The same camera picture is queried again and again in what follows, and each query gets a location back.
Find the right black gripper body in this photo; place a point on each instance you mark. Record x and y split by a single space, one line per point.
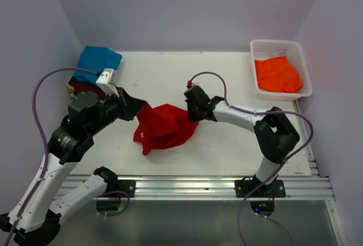
193 115

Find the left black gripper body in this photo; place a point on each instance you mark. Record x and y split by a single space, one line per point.
119 107

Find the red t shirt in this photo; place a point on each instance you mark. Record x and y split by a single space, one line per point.
163 127

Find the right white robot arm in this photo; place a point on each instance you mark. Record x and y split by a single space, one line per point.
275 134

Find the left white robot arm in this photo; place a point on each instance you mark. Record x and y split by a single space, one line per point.
39 215

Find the folded maroon t shirt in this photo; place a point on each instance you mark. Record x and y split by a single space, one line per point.
80 87

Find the folded beige t shirt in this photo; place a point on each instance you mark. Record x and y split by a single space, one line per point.
70 89

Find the folded blue t shirt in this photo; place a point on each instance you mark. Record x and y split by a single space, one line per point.
96 59

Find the orange t shirt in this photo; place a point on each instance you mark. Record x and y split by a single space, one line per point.
277 74

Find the white plastic basket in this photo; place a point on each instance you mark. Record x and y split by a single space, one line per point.
263 49

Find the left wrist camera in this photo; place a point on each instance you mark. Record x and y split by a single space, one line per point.
107 82

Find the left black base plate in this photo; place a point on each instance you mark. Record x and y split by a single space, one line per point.
118 186

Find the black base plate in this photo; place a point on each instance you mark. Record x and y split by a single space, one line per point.
118 186
244 186

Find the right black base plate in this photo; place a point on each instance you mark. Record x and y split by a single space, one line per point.
244 186

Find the aluminium rail frame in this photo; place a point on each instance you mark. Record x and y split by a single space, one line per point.
229 153

